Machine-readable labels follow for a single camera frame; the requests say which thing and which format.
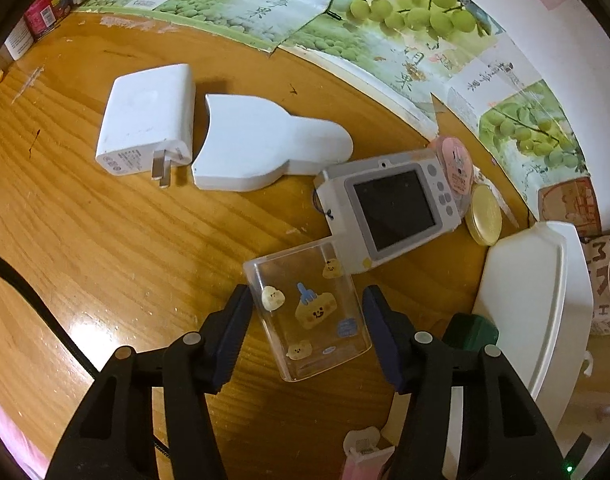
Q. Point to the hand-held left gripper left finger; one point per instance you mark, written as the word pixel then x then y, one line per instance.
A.
pixel 232 330

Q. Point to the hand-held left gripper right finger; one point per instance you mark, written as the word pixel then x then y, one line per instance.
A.
pixel 385 340

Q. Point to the clear sticker box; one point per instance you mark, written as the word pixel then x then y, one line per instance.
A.
pixel 310 310

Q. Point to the green small box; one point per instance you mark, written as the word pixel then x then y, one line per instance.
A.
pixel 472 330

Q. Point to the pink stick dispenser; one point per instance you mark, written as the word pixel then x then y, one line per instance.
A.
pixel 366 460

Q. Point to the white digital camera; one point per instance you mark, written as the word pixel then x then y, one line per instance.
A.
pixel 395 210

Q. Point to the white plastic bin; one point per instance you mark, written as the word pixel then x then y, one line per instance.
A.
pixel 530 300

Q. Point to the gold round tin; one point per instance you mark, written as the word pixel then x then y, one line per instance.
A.
pixel 485 215

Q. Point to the white bottle-shaped case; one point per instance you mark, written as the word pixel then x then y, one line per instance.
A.
pixel 255 140

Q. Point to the white charger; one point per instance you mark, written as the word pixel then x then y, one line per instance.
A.
pixel 145 115

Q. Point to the letter-print fabric bag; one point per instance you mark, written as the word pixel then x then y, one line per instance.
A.
pixel 607 270

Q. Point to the brown cardboard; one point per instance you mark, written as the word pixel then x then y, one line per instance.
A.
pixel 572 205

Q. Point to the pink cloth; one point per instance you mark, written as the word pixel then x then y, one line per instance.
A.
pixel 5 440

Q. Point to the grape print cardboard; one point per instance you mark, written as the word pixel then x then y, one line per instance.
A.
pixel 410 30
pixel 225 5

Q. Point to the white spray bottle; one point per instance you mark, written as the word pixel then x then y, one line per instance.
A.
pixel 19 40

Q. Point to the pink can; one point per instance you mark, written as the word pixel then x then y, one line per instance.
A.
pixel 47 10

